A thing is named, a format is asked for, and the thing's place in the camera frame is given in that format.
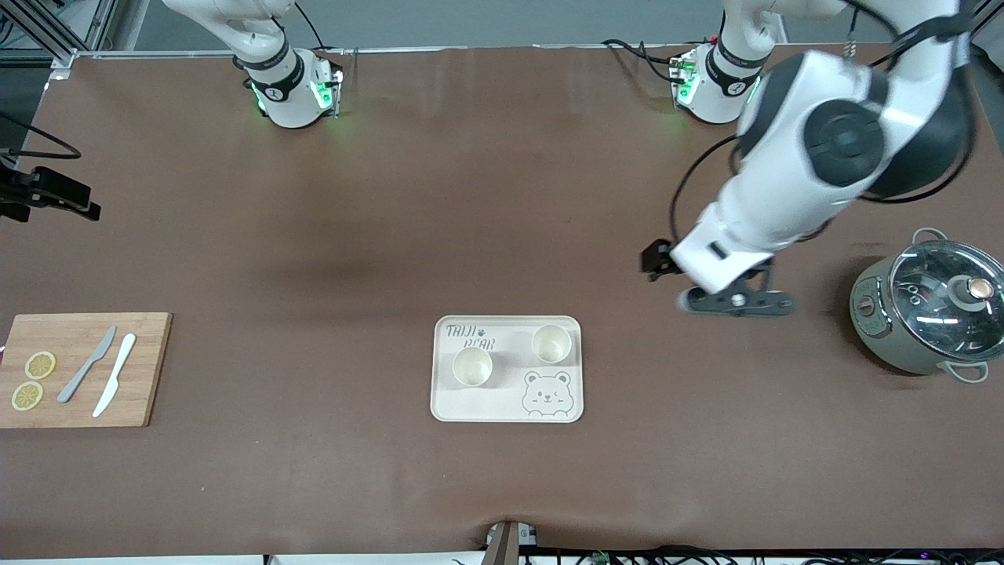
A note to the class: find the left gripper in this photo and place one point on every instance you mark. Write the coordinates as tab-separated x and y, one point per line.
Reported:
656	258

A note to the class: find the white plastic cup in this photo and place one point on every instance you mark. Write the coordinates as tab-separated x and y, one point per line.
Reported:
551	344
472	367

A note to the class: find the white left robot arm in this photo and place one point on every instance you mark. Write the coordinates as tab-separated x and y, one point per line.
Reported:
784	204

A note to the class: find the yellow lemon slice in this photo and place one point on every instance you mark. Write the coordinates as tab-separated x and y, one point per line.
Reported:
40	365
27	395

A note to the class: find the grey plastic knife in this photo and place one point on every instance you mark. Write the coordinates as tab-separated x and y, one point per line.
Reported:
86	366

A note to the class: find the white plastic knife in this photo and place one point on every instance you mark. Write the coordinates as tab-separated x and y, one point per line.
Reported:
114	377

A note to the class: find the wooden cutting board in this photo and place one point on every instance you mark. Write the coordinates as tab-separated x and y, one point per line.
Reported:
78	408

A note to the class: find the cream tray with bear print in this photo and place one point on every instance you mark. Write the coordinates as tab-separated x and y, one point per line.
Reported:
486	404

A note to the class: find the grey-green electric cooking pot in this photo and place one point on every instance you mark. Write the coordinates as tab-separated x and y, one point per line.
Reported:
878	337

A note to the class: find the glass pot lid with knob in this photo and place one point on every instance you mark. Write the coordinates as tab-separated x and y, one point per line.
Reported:
941	314

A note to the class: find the aluminium frame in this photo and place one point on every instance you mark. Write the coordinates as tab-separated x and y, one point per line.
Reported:
59	47

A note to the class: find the grey metal bracket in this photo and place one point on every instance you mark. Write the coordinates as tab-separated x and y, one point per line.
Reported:
503	545

